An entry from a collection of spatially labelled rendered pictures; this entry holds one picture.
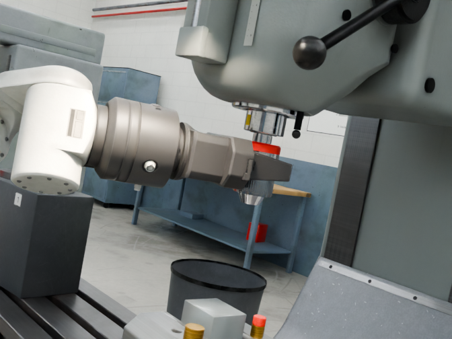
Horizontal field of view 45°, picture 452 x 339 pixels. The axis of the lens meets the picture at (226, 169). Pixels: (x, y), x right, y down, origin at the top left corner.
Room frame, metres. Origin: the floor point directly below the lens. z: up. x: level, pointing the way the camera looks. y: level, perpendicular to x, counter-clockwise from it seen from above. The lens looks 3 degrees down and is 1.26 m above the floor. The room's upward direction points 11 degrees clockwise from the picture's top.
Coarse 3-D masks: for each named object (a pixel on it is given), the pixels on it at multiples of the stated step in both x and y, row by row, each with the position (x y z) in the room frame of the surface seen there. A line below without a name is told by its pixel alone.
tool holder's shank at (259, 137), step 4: (252, 132) 0.63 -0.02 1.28; (256, 132) 0.63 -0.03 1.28; (256, 136) 0.63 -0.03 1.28; (260, 136) 0.63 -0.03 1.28; (264, 136) 0.63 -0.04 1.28; (268, 136) 0.63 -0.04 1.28; (272, 136) 0.64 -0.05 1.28; (252, 140) 0.64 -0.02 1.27; (256, 140) 0.63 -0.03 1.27; (260, 140) 0.63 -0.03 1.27; (264, 140) 0.63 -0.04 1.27; (268, 140) 0.63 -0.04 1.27
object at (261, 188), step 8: (256, 152) 0.62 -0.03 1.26; (264, 152) 0.62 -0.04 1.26; (248, 184) 0.62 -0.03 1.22; (256, 184) 0.62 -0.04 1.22; (264, 184) 0.62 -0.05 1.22; (272, 184) 0.63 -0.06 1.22; (240, 192) 0.62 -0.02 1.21; (248, 192) 0.62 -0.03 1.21; (256, 192) 0.62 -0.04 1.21; (264, 192) 0.62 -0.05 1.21
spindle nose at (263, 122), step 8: (248, 112) 0.63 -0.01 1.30; (256, 112) 0.62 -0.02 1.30; (264, 112) 0.62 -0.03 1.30; (256, 120) 0.62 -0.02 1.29; (264, 120) 0.62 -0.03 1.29; (272, 120) 0.62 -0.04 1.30; (280, 120) 0.62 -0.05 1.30; (248, 128) 0.63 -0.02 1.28; (256, 128) 0.62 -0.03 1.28; (264, 128) 0.62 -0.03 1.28; (272, 128) 0.62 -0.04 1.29; (280, 128) 0.63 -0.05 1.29; (280, 136) 0.63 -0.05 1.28
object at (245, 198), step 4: (240, 196) 0.64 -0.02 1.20; (244, 196) 0.63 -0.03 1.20; (248, 196) 0.63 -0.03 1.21; (252, 196) 0.63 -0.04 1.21; (256, 196) 0.63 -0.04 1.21; (240, 200) 0.64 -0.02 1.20; (244, 200) 0.63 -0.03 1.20; (248, 200) 0.63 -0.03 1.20; (252, 200) 0.63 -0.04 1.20; (256, 200) 0.63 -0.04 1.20; (260, 200) 0.63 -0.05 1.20; (252, 204) 0.63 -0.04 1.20; (256, 204) 0.63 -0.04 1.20
